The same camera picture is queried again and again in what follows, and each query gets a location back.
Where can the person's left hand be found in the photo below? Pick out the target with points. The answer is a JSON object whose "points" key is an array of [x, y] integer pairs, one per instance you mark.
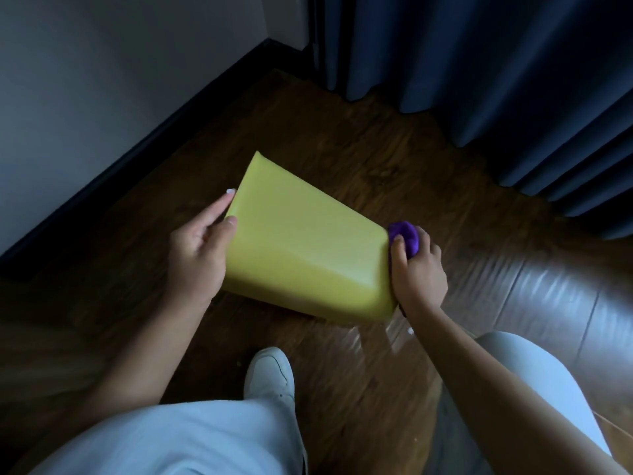
{"points": [[195, 259]]}

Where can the person's right hand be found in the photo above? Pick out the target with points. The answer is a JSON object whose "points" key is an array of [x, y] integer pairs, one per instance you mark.
{"points": [[420, 279]]}

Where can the person's right thumb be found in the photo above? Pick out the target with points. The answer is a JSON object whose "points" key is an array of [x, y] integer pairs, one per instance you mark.
{"points": [[398, 254]]}

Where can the person's left thumb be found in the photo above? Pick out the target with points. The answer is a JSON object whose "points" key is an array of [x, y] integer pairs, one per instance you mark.
{"points": [[223, 237]]}

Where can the purple tape dispenser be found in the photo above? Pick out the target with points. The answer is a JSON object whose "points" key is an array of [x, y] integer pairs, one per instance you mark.
{"points": [[404, 237]]}

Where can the yellow box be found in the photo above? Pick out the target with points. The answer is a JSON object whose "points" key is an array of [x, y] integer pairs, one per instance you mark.
{"points": [[306, 247]]}

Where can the person's right forearm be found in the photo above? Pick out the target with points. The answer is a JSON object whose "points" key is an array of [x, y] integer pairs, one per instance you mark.
{"points": [[484, 390]]}

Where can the person's left forearm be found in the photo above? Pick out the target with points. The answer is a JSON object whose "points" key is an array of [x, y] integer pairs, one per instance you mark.
{"points": [[138, 361]]}

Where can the black baseboard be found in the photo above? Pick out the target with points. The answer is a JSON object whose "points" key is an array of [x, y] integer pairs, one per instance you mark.
{"points": [[123, 163]]}

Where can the white shoe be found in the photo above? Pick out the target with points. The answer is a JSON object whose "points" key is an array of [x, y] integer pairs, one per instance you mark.
{"points": [[269, 373]]}

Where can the person's right trouser leg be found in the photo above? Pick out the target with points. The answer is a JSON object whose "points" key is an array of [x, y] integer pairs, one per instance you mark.
{"points": [[534, 370]]}

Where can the person's trouser leg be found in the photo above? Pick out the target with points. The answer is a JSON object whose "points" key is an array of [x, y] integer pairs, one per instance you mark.
{"points": [[198, 440], [534, 370]]}

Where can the person's left trouser leg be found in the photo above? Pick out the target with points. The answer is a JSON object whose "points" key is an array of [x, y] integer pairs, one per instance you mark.
{"points": [[198, 440]]}

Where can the blue curtain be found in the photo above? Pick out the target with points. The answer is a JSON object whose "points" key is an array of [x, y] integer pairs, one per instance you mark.
{"points": [[494, 59]]}

